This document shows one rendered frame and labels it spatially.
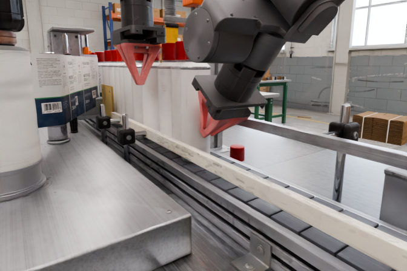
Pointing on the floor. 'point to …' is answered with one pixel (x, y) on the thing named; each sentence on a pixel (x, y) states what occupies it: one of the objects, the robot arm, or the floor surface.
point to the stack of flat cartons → (382, 127)
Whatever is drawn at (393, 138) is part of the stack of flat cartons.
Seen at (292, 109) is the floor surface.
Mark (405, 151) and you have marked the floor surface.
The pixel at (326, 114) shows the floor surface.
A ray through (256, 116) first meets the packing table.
